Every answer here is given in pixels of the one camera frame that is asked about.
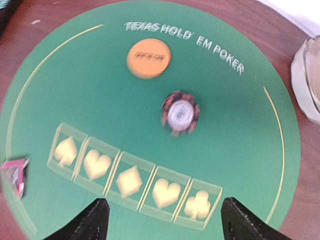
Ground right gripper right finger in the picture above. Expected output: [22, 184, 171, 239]
[221, 197, 291, 240]

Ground orange round blind button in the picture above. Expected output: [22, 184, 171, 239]
[126, 38, 172, 79]

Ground green round poker mat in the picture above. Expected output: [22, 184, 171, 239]
[0, 1, 301, 240]

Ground orange black chip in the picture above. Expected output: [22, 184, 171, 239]
[161, 90, 200, 136]

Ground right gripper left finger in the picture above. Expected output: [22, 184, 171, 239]
[46, 198, 110, 240]

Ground white ceramic lower bowl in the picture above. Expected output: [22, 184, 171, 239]
[290, 35, 320, 124]

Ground black red triangle token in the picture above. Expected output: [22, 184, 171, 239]
[0, 155, 30, 199]

